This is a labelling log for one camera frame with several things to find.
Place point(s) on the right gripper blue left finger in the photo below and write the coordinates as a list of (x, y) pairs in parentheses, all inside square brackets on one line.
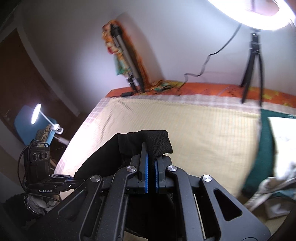
[(126, 181)]

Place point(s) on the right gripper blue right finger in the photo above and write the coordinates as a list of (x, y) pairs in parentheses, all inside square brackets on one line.
[(178, 187)]

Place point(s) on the black mesh t-shirt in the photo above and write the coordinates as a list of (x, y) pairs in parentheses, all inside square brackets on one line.
[(117, 152)]

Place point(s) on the white gloved left hand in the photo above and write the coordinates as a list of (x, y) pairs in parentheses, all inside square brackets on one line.
[(38, 205)]

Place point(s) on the leopard print cloth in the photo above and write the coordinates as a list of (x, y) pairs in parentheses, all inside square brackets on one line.
[(44, 134)]

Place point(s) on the blue chair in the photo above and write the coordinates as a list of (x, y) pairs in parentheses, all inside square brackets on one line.
[(24, 129)]

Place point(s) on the white clip desk lamp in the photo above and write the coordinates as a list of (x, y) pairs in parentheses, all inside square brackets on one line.
[(54, 126)]

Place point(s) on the striped yellow bed sheet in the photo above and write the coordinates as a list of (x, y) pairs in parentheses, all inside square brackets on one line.
[(209, 134)]

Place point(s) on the dark green folded cloth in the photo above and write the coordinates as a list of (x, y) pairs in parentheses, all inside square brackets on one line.
[(264, 161)]

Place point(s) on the silver folded tripod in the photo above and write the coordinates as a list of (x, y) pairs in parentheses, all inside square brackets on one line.
[(116, 33)]

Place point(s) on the white tote bag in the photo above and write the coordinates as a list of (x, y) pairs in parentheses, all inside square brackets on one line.
[(277, 193)]

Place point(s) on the orange bed mattress cover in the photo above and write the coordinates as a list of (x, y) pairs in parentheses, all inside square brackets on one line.
[(222, 90)]

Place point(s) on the black mini tripod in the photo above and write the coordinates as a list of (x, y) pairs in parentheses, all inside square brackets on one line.
[(254, 53)]

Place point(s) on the white ring light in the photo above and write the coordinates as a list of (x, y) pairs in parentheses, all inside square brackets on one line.
[(260, 15)]

